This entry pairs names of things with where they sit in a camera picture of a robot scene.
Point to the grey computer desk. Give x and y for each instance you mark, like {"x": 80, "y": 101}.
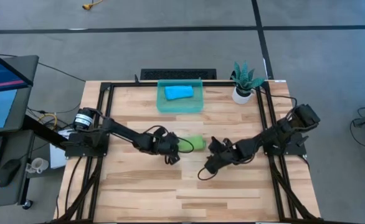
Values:
{"x": 26, "y": 67}

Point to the white mug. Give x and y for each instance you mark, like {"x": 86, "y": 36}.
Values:
{"x": 39, "y": 165}

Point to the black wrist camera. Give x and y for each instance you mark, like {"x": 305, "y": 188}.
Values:
{"x": 160, "y": 132}
{"x": 218, "y": 143}

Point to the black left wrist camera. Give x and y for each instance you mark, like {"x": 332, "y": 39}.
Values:
{"x": 160, "y": 132}

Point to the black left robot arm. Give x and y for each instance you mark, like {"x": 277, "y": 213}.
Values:
{"x": 123, "y": 132}

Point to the snake plant in white pot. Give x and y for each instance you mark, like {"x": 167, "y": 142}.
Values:
{"x": 241, "y": 95}

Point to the tilted computer monitor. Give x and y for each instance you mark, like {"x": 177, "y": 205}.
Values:
{"x": 2, "y": 74}

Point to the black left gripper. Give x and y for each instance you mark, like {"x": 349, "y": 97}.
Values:
{"x": 167, "y": 144}

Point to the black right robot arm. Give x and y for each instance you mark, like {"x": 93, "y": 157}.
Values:
{"x": 273, "y": 133}

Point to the black caster wheel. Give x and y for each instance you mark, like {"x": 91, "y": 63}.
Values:
{"x": 27, "y": 204}

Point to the black computer mouse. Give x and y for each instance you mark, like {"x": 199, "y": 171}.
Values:
{"x": 8, "y": 172}

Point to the blue microfiber towel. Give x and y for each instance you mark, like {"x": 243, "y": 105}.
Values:
{"x": 179, "y": 92}

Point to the teal plastic basket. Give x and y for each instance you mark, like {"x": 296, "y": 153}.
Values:
{"x": 182, "y": 107}

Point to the white box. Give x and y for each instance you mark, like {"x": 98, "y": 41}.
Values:
{"x": 56, "y": 158}

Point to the black desk strut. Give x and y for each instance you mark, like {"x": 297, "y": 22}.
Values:
{"x": 42, "y": 130}

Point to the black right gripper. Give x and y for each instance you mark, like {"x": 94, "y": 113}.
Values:
{"x": 223, "y": 157}

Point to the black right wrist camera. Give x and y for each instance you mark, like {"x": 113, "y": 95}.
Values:
{"x": 218, "y": 143}

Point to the green microfiber towel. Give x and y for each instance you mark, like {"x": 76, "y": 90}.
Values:
{"x": 195, "y": 143}

